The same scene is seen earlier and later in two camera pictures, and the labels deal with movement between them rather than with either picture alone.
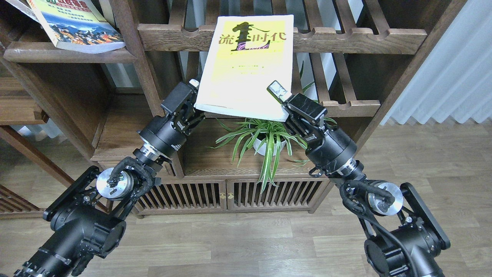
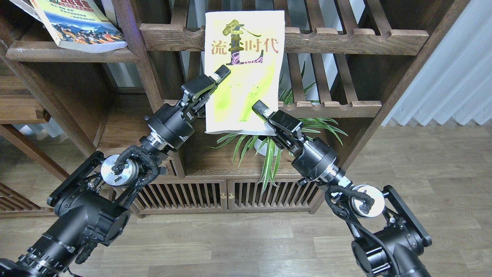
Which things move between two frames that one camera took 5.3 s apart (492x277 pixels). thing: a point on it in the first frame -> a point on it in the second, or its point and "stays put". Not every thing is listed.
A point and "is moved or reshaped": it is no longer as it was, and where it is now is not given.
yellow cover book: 247,53 is moved or reshaped
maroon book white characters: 11,17 -> 26,6
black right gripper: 326,149 -> 313,159
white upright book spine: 108,12 stays put
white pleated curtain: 456,80 stays put
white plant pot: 260,146 stays put
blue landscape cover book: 75,25 stays put
